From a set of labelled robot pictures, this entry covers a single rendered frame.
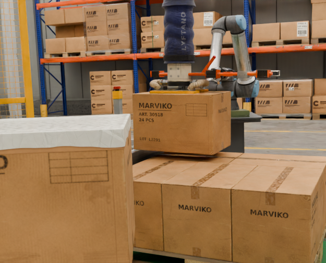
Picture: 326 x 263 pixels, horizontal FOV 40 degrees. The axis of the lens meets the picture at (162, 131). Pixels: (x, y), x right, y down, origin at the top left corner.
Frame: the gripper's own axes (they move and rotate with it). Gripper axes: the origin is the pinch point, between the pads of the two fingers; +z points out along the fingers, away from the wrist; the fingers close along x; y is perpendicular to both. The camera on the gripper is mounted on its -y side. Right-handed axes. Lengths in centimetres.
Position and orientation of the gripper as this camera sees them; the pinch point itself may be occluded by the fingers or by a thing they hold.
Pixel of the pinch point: (216, 74)
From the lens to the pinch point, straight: 315.9
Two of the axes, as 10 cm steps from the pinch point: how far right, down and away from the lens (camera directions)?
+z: -4.2, 1.2, -9.0
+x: -0.3, -9.9, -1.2
